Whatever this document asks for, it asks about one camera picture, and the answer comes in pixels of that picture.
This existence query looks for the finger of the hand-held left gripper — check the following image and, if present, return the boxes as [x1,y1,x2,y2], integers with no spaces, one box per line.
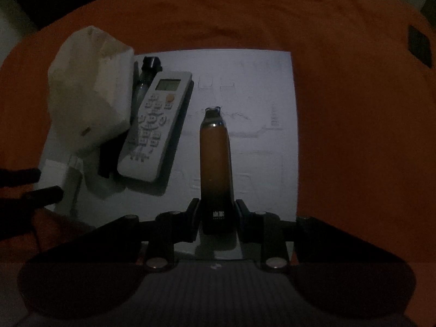
[20,186,64,209]
[0,167,42,189]

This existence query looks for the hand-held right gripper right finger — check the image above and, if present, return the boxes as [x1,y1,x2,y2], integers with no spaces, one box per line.
[235,198,348,272]

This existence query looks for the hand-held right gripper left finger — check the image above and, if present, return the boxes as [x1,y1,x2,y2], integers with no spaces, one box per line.
[80,198,201,272]

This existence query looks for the orange bottle with silver cap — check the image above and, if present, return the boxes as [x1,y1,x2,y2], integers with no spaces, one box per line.
[198,105,236,235]

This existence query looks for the small white box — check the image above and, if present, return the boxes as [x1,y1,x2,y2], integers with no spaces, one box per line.
[45,157,82,209]

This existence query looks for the white paper sheet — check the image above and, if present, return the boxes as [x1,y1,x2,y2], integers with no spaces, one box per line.
[37,48,300,263]

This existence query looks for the white remote control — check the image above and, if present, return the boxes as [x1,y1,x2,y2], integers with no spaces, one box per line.
[117,71,193,182]

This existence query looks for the crumpled white paper bag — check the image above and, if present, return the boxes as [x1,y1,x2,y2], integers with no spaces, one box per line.
[47,26,135,157]

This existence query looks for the clear bottle with black cap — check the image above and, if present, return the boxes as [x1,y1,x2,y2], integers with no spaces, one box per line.
[134,55,162,110]

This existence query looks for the orange cloth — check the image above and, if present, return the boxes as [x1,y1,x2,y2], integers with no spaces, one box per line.
[0,0,436,270]

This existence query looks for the small black object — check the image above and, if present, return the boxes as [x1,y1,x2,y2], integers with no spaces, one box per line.
[408,25,432,66]

